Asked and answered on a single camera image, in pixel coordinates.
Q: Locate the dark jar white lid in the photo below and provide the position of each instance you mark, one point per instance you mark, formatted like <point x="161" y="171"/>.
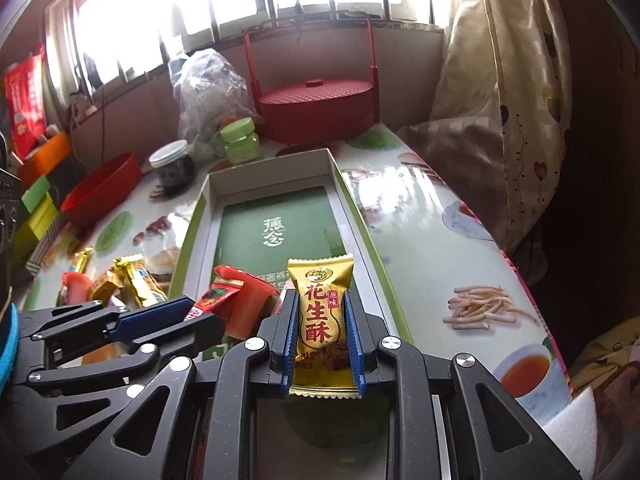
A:
<point x="174" y="167"/>

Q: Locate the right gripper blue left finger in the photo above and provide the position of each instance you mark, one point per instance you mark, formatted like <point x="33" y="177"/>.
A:
<point x="283" y="343"/>

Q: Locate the white foam sheet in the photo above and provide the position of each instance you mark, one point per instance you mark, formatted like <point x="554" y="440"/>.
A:
<point x="575" y="433"/>

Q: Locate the green cream jar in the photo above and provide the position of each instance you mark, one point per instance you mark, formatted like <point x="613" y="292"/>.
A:
<point x="237" y="140"/>

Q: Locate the red lidded basket with handle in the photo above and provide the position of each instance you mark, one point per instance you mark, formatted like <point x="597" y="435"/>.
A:
<point x="316" y="110"/>

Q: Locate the beige patterned curtain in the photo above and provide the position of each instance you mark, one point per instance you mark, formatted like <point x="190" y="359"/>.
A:
<point x="501" y="111"/>

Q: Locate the green white cardboard box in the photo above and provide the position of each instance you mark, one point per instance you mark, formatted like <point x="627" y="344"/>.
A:
<point x="259" y="216"/>

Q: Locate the green yellow boxes stack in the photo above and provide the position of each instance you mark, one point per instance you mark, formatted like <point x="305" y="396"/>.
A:
<point x="37" y="212"/>

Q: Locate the clear plastic bag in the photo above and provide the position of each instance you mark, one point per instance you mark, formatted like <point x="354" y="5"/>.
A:
<point x="209" y="93"/>

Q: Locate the red snack bag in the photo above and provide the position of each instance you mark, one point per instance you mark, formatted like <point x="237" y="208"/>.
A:
<point x="23" y="85"/>

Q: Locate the yellow peanut crisp packet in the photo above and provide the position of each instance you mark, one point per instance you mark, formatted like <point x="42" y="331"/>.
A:
<point x="105" y="287"/>
<point x="321" y="365"/>

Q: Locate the red jelly cup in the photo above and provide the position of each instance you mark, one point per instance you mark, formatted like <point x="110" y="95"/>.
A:
<point x="248" y="303"/>

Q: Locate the long gold wafer bar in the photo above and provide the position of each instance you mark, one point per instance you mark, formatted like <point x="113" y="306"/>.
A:
<point x="143" y="287"/>

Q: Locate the orange box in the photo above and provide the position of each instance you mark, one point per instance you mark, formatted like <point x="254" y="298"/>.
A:
<point x="45" y="159"/>

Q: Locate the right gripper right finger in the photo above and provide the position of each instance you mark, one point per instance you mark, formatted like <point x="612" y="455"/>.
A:
<point x="360" y="344"/>

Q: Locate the red oval plastic basin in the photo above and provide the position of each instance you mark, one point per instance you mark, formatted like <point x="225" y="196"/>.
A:
<point x="102" y="191"/>

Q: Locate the pink jelly cup lying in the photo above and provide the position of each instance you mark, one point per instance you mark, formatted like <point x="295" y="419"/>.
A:
<point x="76" y="288"/>

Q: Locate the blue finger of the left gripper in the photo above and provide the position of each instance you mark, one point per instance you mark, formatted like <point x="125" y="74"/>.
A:
<point x="187" y="338"/>
<point x="133" y="325"/>

